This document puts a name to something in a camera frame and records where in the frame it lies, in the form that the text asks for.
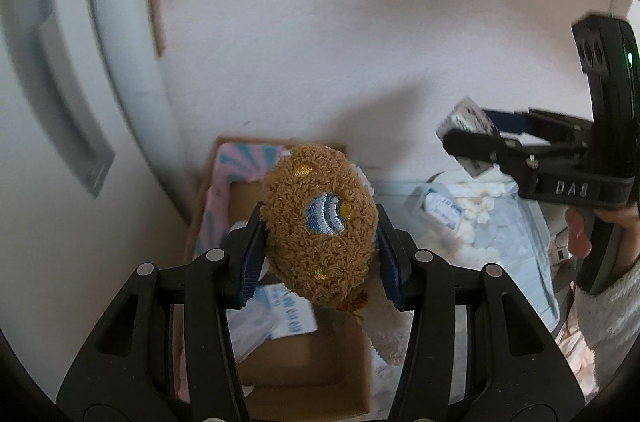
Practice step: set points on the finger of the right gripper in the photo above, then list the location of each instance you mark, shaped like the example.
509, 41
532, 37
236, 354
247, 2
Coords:
478, 153
547, 125

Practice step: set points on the person right hand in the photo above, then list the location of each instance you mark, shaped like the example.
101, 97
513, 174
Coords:
627, 219

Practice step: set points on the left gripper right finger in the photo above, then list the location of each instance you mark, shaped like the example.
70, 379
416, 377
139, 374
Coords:
419, 281

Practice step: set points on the pink teal paper liner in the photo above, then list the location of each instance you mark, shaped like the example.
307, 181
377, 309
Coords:
232, 162

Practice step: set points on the white blue tissue pack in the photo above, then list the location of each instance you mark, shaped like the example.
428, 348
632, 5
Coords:
292, 315

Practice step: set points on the floral blue table mat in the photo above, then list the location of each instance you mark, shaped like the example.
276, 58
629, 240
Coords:
473, 222

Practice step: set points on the white wardrobe door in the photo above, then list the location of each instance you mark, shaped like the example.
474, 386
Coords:
80, 208

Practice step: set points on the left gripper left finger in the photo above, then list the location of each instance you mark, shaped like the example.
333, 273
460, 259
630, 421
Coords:
221, 279

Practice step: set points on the brown cardboard box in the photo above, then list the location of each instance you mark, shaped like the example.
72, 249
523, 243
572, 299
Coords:
320, 376

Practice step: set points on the brown plush cookie toy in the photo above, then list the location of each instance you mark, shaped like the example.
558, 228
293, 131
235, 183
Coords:
321, 222

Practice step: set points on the clear plastic bag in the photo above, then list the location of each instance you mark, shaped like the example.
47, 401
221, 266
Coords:
250, 326

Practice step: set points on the grey recessed door handle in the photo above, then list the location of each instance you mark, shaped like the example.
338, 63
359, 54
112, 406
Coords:
51, 85

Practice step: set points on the white black patterned pack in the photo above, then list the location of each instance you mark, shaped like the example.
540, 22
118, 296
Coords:
468, 116

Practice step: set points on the white fluffy sleeve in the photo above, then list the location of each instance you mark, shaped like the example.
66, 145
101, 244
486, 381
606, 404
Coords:
609, 323

